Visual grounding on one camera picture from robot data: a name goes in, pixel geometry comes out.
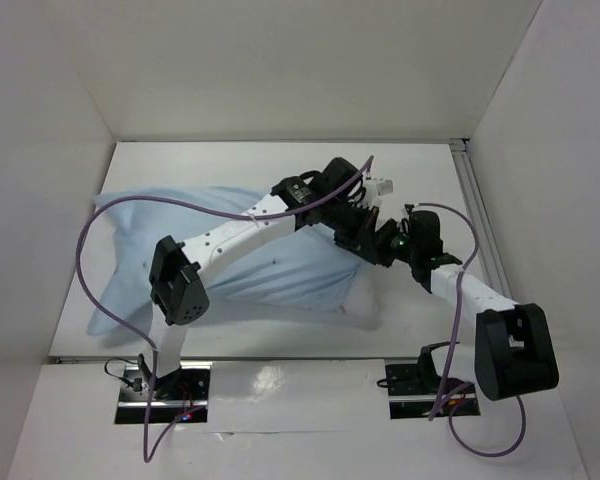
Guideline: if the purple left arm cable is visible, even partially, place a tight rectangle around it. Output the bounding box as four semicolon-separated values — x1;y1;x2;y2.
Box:
77;154;376;464

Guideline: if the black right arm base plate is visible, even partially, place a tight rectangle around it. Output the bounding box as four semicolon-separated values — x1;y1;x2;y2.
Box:
376;362;480;420

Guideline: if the white pillow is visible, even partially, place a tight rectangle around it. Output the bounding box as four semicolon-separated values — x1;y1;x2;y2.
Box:
338;265;379;331

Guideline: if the light blue pillowcase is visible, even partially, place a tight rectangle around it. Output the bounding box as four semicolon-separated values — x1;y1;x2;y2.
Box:
87;187;376;337

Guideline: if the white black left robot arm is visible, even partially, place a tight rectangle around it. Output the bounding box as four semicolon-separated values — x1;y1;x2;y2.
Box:
139;170;393;399

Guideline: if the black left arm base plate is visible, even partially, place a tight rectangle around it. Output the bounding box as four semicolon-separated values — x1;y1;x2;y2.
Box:
110;362;211;425

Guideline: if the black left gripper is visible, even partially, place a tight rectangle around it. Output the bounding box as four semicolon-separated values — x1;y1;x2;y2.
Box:
321;196;379;264

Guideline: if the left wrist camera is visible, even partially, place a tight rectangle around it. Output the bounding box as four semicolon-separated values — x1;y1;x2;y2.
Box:
322;156;396;201

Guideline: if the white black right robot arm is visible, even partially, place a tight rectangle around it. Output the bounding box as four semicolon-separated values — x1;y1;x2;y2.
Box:
393;205;559;401

